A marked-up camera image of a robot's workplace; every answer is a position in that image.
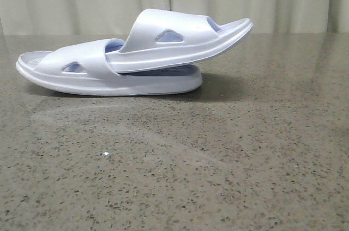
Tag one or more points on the light blue slipper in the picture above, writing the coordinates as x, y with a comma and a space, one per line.
85, 69
164, 39

